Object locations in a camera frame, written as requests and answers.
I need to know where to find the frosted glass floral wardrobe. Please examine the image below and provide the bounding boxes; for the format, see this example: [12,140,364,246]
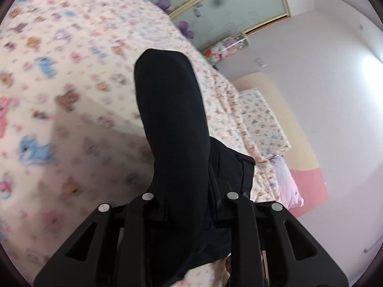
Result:
[149,0,290,50]

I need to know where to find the clear bin of plush toys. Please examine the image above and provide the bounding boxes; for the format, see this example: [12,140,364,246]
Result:
[203,33,249,66]

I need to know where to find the beige and pink headboard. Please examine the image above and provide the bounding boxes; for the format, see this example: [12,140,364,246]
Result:
[232,72,328,218]

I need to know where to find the pink pillow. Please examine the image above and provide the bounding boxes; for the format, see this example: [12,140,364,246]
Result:
[269,155,304,209]

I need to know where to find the black pants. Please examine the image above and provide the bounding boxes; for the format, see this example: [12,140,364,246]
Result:
[134,49,255,286]

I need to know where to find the patterned cartoon bed blanket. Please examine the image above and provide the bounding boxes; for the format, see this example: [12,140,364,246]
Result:
[1,0,281,282]

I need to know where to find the patterned pillow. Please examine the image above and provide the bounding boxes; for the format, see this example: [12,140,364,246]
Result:
[238,88,291,159]

